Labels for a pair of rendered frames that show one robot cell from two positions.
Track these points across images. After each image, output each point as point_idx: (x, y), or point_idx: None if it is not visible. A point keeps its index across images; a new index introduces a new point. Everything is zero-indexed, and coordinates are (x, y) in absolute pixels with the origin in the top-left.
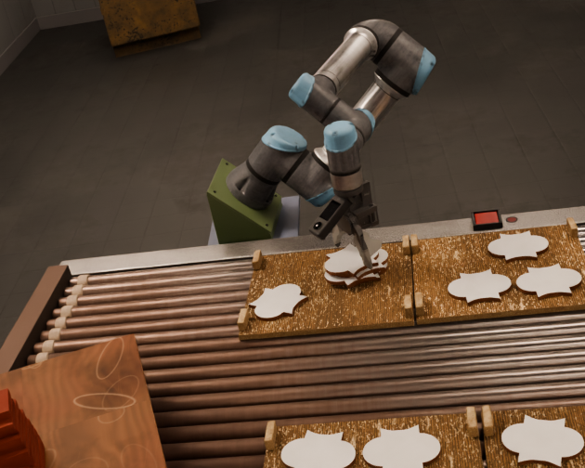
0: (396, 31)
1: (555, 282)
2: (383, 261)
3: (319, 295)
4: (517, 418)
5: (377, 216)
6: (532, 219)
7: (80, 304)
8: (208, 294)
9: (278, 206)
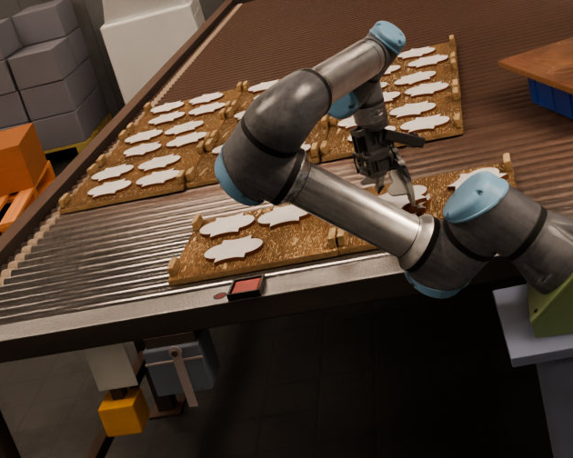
0: None
1: (223, 223)
2: None
3: (437, 194)
4: None
5: (356, 164)
6: (199, 297)
7: None
8: (567, 189)
9: (528, 304)
